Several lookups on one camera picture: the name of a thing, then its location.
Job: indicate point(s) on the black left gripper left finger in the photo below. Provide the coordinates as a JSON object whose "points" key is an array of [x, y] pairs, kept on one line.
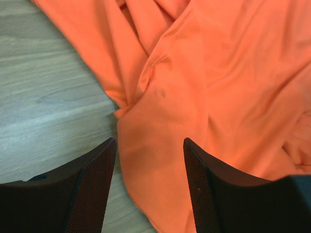
{"points": [[71, 198]]}

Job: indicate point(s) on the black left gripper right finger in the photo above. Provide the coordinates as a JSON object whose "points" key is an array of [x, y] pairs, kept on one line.
{"points": [[227, 200]]}

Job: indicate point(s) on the orange t shirt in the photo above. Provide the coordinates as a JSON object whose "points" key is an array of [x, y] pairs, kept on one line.
{"points": [[232, 75]]}

